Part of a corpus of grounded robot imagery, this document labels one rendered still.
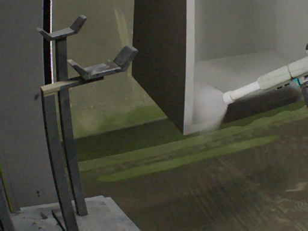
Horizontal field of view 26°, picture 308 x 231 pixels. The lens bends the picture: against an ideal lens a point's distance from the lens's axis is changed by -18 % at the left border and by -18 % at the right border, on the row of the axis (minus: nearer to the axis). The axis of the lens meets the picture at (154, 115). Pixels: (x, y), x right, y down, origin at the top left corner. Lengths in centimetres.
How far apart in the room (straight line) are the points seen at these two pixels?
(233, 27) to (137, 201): 72
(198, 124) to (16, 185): 82
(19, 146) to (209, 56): 123
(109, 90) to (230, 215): 81
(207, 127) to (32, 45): 88
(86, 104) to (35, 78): 158
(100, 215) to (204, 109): 105
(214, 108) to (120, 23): 110
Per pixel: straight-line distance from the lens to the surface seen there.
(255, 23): 263
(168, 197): 275
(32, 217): 117
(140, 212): 266
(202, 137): 219
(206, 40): 255
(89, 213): 116
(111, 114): 303
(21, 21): 140
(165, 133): 310
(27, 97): 145
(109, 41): 311
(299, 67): 183
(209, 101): 214
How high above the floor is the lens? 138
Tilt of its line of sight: 23 degrees down
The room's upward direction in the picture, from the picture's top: 4 degrees counter-clockwise
